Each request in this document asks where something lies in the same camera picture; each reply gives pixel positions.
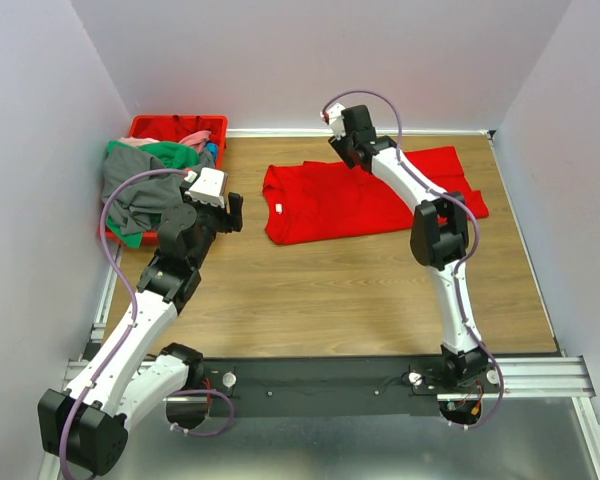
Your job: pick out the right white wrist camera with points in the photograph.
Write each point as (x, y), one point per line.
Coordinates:
(333, 118)

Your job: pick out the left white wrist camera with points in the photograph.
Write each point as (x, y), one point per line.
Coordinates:
(206, 186)

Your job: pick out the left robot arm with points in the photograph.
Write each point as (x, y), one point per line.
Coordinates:
(88, 423)

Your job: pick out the green t shirt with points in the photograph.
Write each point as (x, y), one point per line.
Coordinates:
(175, 152)

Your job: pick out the blue garment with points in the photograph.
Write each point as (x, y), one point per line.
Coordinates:
(213, 149)

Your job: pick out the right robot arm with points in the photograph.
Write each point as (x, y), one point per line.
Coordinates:
(439, 235)

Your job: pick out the red plastic bin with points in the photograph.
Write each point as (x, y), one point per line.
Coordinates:
(134, 215)

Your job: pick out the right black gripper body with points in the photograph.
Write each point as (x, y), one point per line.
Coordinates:
(342, 148)

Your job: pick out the aluminium frame rail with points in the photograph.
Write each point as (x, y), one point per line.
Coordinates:
(535, 377)

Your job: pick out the pink t shirt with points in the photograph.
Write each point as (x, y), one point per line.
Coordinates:
(197, 140)

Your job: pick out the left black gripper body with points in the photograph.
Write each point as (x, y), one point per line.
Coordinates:
(212, 219)

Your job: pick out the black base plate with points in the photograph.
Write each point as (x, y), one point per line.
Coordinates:
(324, 387)

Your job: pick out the red t shirt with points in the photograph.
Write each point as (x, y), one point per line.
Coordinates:
(317, 201)

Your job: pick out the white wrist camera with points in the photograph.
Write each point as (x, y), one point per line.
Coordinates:
(206, 186)
(333, 118)

